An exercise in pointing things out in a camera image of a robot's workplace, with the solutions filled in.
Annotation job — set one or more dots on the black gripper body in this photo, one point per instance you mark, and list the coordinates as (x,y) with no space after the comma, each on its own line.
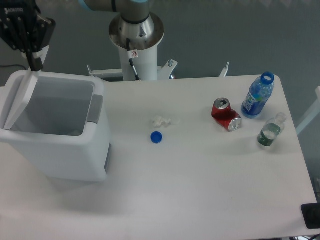
(17,20)

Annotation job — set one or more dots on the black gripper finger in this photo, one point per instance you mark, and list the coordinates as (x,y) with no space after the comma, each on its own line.
(34,64)
(41,34)

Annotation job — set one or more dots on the white trash can lid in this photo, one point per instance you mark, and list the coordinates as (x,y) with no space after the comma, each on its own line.
(22,98)

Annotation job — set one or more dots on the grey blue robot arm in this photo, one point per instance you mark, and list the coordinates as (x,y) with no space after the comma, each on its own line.
(132,11)

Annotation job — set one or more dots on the white trash can body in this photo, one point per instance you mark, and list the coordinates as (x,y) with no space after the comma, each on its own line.
(63,128)

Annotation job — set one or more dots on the blue bottle cap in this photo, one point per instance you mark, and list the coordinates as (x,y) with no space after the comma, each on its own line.
(156,137)

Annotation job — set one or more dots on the crushed red soda can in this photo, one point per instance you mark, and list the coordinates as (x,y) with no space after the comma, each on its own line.
(225,116)

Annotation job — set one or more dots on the crumpled white tissue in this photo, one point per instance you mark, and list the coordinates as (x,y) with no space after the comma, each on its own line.
(159,121)

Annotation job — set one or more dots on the blue label plastic bottle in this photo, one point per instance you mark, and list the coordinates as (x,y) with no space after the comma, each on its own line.
(258,94)

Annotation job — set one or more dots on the green label clear bottle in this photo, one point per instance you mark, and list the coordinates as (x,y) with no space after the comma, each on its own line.
(272,129)

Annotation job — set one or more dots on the black device at corner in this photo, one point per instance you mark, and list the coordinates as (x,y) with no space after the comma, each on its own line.
(311,215)

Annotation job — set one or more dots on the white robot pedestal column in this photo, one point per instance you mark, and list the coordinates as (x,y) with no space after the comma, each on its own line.
(138,46)

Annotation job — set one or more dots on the white frame at right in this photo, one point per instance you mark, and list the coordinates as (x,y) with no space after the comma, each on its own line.
(312,112)

